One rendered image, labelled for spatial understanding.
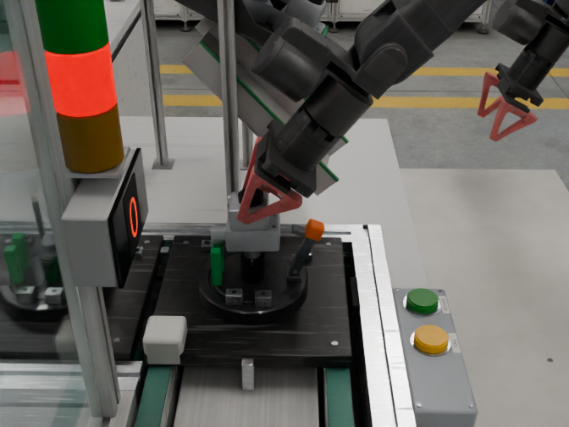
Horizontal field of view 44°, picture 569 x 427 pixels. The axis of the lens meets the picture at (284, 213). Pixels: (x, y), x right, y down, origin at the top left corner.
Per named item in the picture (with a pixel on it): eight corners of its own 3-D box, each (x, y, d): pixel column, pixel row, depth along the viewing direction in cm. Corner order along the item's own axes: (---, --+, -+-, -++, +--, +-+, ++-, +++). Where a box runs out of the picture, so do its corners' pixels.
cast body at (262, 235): (280, 230, 89) (278, 183, 85) (279, 252, 85) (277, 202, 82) (213, 232, 89) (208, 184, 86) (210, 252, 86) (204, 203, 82)
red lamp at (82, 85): (123, 91, 59) (115, 34, 56) (109, 117, 55) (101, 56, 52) (63, 91, 59) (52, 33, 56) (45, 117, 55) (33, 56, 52)
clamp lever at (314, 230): (301, 268, 91) (324, 222, 87) (301, 278, 89) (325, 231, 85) (274, 259, 90) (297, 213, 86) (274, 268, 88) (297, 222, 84)
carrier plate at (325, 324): (341, 247, 102) (341, 235, 101) (351, 368, 82) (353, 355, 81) (174, 246, 103) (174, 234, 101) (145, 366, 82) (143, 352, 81)
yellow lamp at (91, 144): (129, 145, 62) (123, 92, 59) (117, 174, 58) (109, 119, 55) (72, 145, 62) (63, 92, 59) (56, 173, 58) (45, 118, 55)
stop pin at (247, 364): (255, 382, 84) (254, 357, 81) (254, 390, 83) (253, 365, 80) (243, 382, 84) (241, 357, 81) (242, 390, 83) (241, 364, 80)
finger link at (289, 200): (215, 217, 80) (264, 159, 76) (222, 184, 86) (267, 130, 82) (263, 247, 82) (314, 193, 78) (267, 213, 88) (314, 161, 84)
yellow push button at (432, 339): (443, 336, 86) (445, 324, 85) (449, 359, 83) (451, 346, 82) (411, 335, 87) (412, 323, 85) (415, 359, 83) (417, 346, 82)
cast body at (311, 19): (317, 42, 104) (339, 0, 100) (310, 52, 101) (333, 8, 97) (267, 13, 104) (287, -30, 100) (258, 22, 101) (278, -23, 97)
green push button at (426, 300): (434, 299, 92) (436, 287, 91) (439, 319, 89) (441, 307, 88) (403, 298, 92) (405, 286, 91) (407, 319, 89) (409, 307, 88)
